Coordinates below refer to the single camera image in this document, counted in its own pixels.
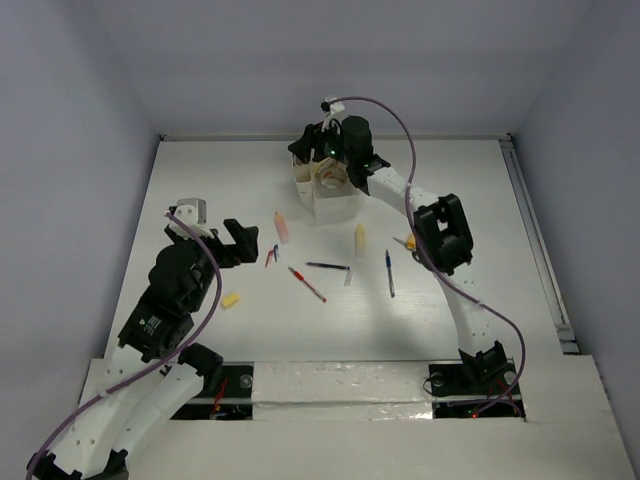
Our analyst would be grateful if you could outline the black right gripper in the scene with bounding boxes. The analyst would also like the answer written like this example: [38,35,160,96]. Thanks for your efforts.
[287,115,353,166]

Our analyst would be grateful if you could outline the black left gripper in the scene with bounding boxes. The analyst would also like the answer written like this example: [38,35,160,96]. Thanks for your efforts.
[170,217,259,310]

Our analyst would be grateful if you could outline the large clear packing tape roll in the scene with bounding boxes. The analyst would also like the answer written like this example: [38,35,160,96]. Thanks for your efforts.
[316,166,348,191]

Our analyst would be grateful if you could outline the yellow eraser block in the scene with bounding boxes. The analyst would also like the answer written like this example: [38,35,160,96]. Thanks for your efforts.
[221,293,239,309]

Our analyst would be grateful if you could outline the yellow highlighter marker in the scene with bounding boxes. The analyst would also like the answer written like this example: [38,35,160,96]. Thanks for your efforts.
[354,224,366,258]

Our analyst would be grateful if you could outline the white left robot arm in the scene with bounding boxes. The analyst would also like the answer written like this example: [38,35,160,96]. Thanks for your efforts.
[26,207,259,479]

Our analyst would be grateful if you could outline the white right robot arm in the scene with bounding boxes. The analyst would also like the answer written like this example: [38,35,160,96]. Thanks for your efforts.
[288,116,522,401]

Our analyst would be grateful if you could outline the red pen cap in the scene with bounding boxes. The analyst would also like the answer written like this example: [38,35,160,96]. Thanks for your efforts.
[265,249,274,268]

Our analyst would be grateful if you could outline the pink highlighter marker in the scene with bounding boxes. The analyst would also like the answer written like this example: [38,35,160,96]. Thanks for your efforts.
[274,212,290,244]

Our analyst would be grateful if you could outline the red gel pen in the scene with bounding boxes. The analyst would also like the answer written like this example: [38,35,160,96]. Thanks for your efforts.
[287,266,327,303]

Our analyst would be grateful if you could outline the white perforated organizer basket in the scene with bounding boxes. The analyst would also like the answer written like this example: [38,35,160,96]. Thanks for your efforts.
[291,154,361,225]

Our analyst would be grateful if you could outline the purple gel pen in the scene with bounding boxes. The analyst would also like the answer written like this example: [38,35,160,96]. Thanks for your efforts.
[305,261,351,271]

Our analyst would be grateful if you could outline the blue ballpoint pen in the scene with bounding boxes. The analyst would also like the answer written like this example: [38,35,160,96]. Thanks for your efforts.
[385,249,396,298]

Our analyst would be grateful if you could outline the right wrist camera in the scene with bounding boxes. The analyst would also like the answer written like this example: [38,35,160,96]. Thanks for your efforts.
[321,97,345,131]

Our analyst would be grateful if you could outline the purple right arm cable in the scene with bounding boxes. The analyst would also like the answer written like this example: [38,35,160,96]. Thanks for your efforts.
[319,95,527,419]

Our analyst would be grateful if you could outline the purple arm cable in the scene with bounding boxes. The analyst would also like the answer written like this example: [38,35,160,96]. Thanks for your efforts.
[24,212,224,479]
[319,95,527,419]

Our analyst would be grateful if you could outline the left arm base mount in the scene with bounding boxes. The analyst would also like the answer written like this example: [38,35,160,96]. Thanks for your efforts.
[171,362,254,421]

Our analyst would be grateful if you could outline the black handled scissors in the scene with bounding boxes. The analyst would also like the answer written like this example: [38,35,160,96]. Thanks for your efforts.
[393,237,422,263]

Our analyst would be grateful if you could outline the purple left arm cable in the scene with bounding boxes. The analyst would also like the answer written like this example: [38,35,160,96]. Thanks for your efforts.
[24,212,224,479]

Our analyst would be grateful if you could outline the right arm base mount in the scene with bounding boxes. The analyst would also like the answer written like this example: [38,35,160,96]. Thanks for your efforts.
[422,342,525,419]

